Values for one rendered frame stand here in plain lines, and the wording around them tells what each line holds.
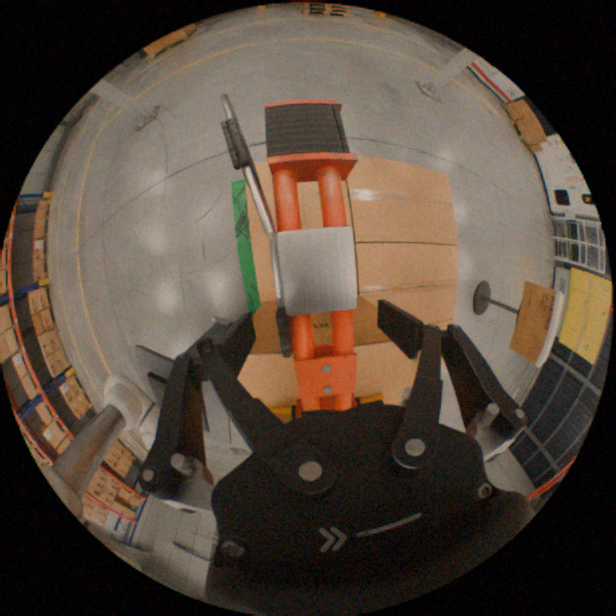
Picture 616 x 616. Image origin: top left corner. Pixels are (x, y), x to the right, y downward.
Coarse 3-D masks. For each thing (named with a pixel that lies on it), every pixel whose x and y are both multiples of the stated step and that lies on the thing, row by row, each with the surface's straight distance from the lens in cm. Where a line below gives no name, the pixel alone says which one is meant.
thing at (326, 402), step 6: (324, 396) 26; (330, 396) 26; (354, 396) 26; (300, 402) 26; (324, 402) 25; (330, 402) 25; (354, 402) 25; (360, 402) 26; (294, 408) 26; (300, 408) 25; (324, 408) 25; (330, 408) 25; (294, 414) 26; (300, 414) 24
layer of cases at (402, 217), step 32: (384, 160) 91; (352, 192) 77; (384, 192) 83; (416, 192) 93; (448, 192) 110; (256, 224) 72; (320, 224) 70; (352, 224) 74; (384, 224) 78; (416, 224) 87; (448, 224) 103; (256, 256) 71; (384, 256) 77; (416, 256) 86; (448, 256) 100; (384, 288) 78; (416, 288) 87; (448, 288) 102; (448, 320) 109
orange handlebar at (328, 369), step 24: (336, 168) 17; (288, 192) 16; (336, 192) 16; (288, 216) 15; (336, 216) 15; (336, 312) 16; (312, 336) 17; (336, 336) 17; (312, 360) 17; (336, 360) 17; (312, 384) 19; (336, 384) 19; (312, 408) 22; (336, 408) 23
